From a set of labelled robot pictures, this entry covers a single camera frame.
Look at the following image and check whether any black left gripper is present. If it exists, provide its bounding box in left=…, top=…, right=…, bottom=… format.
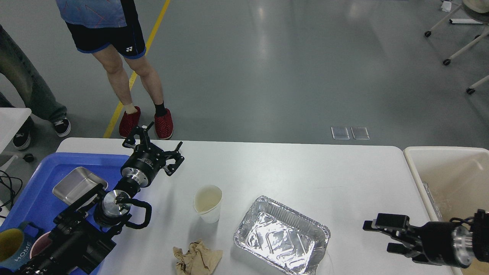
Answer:
left=120, top=121, right=185, bottom=188

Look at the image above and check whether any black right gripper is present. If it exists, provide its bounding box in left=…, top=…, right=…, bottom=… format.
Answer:
left=362, top=214, right=475, bottom=269

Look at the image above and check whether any stainless steel rectangular tray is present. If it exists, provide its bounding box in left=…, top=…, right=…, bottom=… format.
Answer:
left=52, top=167, right=108, bottom=205

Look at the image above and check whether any aluminium foil tray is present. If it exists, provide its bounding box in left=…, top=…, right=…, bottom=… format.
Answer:
left=233, top=196, right=331, bottom=275

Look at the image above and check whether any pink HOME mug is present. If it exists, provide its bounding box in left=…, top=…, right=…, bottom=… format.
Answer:
left=29, top=231, right=52, bottom=259

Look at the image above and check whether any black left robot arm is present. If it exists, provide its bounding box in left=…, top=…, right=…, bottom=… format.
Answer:
left=13, top=123, right=185, bottom=275

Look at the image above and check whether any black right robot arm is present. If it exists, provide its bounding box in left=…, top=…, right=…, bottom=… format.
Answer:
left=362, top=209, right=489, bottom=269

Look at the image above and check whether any white paper cup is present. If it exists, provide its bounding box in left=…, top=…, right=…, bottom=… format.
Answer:
left=193, top=185, right=222, bottom=223

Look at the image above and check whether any beige plastic waste bin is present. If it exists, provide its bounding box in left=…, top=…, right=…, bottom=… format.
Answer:
left=403, top=146, right=489, bottom=275

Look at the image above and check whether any crumpled brown paper napkin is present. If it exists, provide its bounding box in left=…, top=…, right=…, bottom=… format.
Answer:
left=173, top=239, right=223, bottom=275

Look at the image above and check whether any blue plastic bin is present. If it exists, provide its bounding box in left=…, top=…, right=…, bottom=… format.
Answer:
left=0, top=152, right=132, bottom=275

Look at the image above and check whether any person in blue shirt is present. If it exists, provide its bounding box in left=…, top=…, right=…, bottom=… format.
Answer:
left=56, top=0, right=173, bottom=140

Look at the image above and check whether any white side table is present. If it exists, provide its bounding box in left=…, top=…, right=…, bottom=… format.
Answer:
left=0, top=107, right=35, bottom=171

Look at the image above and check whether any blue HOME mug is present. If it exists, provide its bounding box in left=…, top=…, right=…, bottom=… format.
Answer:
left=0, top=221, right=44, bottom=270

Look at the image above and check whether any white rolling chair base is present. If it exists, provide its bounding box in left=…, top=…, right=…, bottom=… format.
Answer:
left=424, top=0, right=489, bottom=95

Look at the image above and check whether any black cable at left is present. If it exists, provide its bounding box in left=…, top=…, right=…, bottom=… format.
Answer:
left=0, top=170, right=23, bottom=220

